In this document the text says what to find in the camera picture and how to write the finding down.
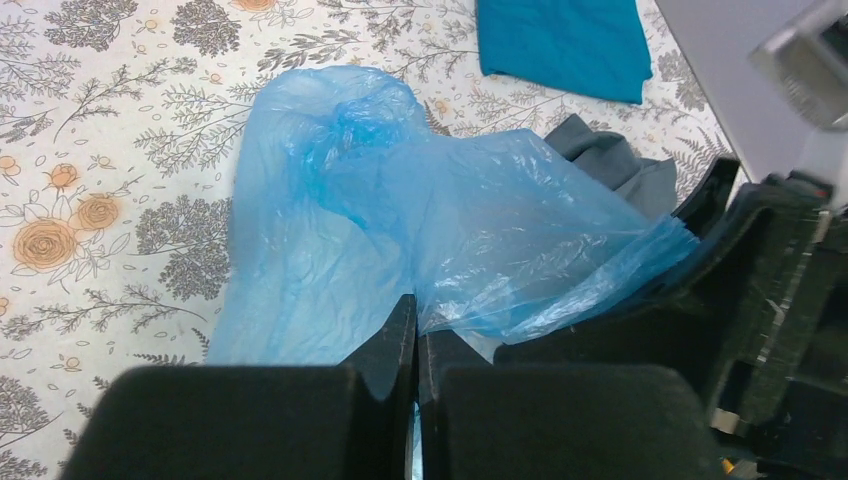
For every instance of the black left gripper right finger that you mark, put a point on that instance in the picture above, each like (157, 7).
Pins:
(557, 421)

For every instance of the blue plastic trash bag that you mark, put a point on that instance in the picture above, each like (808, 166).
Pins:
(344, 200)

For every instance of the teal folded cloth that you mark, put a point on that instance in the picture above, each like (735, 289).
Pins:
(594, 48)

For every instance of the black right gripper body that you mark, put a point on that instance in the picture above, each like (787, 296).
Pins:
(755, 320)

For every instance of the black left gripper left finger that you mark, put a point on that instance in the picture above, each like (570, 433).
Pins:
(348, 421)

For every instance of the grey-blue crumpled cloth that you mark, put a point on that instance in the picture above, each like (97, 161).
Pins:
(647, 184)

